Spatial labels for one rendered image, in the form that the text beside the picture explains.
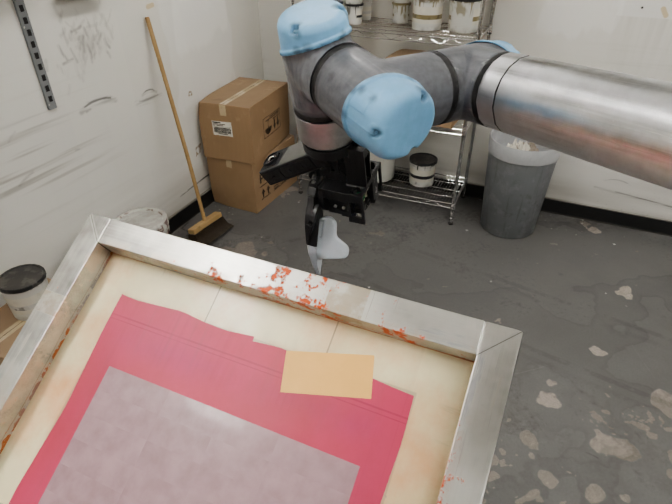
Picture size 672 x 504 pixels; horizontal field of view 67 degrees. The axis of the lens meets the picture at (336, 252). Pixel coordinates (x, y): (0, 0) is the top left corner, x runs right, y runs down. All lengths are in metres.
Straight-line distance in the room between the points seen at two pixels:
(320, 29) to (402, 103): 0.12
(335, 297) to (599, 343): 2.55
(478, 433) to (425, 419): 0.06
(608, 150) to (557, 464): 2.07
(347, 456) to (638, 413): 2.30
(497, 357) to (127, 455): 0.43
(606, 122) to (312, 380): 0.39
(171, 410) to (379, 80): 0.44
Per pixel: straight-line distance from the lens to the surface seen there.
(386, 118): 0.46
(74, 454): 0.72
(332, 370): 0.60
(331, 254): 0.71
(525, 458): 2.43
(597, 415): 2.69
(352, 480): 0.58
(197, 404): 0.64
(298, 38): 0.54
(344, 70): 0.51
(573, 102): 0.48
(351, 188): 0.66
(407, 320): 0.56
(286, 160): 0.69
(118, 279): 0.76
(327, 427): 0.59
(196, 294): 0.69
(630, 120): 0.45
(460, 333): 0.55
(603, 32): 3.71
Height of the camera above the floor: 1.92
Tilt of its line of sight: 35 degrees down
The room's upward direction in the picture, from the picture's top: straight up
